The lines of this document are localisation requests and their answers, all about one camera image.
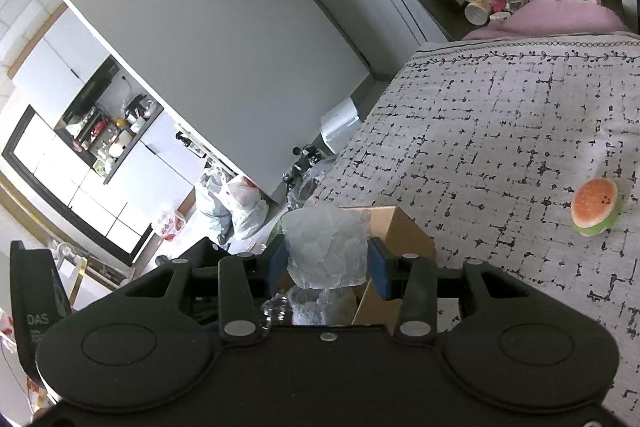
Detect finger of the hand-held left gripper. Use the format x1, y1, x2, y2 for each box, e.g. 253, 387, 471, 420
156, 236, 233, 269

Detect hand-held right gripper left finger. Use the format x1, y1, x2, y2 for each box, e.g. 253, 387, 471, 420
117, 236, 292, 343

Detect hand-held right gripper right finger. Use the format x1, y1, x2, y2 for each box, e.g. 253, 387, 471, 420
367, 239, 534, 343

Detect brown cardboard box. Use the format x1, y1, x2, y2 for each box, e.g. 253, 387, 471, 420
280, 206, 437, 327

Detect light blue cloth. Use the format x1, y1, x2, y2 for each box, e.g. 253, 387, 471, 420
281, 206, 372, 290

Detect grey pink plush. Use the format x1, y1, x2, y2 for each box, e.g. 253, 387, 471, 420
289, 286, 358, 326

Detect red printed plastic bag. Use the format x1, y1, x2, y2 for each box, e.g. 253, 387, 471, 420
151, 206, 187, 242

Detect white plastic trash bag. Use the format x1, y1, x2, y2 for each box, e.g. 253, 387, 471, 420
220, 176, 270, 242
194, 172, 233, 245

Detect gold metal rack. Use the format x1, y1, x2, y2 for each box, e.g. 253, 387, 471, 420
52, 243, 90, 310

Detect clear plastic bag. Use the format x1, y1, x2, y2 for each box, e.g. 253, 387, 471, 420
289, 159, 333, 210

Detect black tripod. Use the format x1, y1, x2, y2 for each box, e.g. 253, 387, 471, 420
281, 145, 323, 184

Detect white kitchen cabinets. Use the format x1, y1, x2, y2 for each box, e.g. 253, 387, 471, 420
2, 104, 206, 265

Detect dark kitchen counter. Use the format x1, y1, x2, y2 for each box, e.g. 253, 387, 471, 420
102, 104, 166, 185

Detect white box appliance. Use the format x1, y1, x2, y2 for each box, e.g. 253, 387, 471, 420
319, 98, 362, 154

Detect white black patterned blanket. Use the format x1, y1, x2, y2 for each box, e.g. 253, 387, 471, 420
287, 34, 640, 408

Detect hamburger plush toy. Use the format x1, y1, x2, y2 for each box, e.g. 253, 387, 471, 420
571, 177, 619, 238

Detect paper cup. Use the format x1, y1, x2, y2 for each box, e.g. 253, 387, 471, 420
464, 0, 496, 26

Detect pink bed sheet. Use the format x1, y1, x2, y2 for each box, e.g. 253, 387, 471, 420
461, 0, 630, 40

